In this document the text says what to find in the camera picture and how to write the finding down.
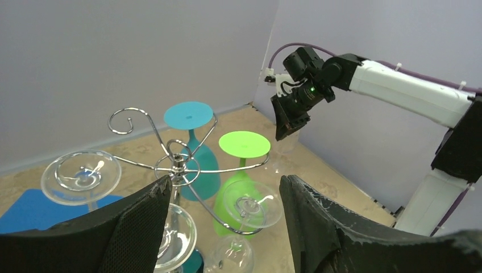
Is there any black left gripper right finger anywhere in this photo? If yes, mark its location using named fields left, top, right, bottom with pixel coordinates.
left=279, top=175, right=481, bottom=272

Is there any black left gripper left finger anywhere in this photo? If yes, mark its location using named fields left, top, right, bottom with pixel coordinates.
left=1, top=175, right=173, bottom=272

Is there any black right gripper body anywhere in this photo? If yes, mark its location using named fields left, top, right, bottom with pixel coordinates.
left=271, top=85, right=335, bottom=117

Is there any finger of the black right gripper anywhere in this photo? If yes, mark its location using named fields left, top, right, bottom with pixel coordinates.
left=274, top=105, right=311, bottom=141

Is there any clear wine glass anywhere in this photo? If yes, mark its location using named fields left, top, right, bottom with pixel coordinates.
left=40, top=150, right=122, bottom=212
left=153, top=203, right=197, bottom=272
left=203, top=179, right=282, bottom=272
left=264, top=131, right=300, bottom=175

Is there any green plastic wine glass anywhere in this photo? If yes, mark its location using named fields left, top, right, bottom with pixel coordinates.
left=214, top=131, right=270, bottom=231

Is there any blue plastic wine glass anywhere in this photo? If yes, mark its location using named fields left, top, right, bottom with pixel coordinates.
left=164, top=101, right=221, bottom=200

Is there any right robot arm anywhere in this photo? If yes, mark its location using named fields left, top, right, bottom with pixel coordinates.
left=264, top=43, right=481, bottom=236

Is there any chrome wine glass rack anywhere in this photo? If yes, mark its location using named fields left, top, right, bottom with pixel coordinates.
left=107, top=107, right=271, bottom=236

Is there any blue square mat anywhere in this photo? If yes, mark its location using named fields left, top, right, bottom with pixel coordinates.
left=0, top=188, right=124, bottom=234

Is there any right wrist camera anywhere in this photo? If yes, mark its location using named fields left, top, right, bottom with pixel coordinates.
left=263, top=68, right=299, bottom=97

